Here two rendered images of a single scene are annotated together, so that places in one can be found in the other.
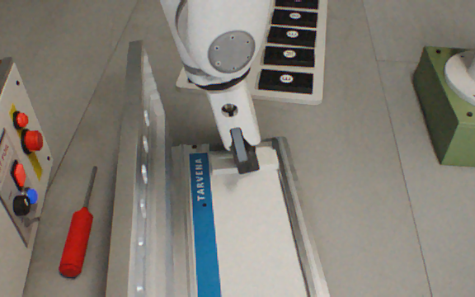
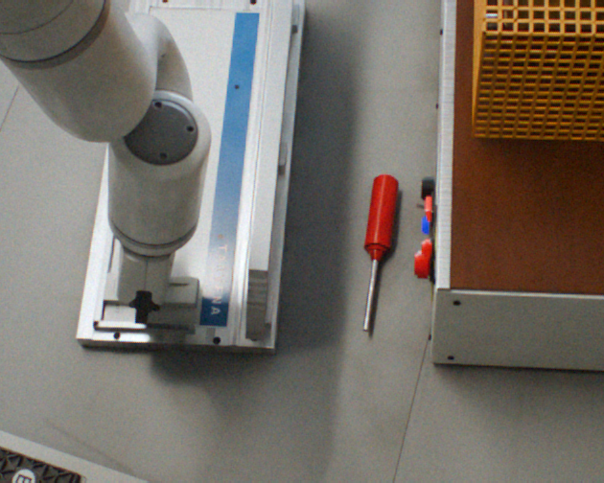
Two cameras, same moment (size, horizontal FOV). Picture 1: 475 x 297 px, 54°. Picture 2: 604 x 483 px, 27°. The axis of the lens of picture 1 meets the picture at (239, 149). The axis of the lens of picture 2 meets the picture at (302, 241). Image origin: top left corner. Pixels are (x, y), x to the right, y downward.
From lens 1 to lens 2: 1.23 m
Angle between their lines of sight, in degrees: 71
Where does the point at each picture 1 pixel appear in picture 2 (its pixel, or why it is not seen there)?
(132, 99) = (267, 150)
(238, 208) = not seen: hidden behind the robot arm
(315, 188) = (68, 264)
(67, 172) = (409, 345)
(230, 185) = (180, 262)
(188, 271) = (252, 153)
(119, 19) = not seen: outside the picture
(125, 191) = (279, 33)
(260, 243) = not seen: hidden behind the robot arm
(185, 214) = (246, 224)
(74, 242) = (380, 199)
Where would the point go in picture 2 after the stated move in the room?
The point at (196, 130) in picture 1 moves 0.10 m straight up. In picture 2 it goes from (208, 401) to (194, 367)
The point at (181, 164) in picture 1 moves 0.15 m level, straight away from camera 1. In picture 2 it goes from (241, 306) to (236, 445)
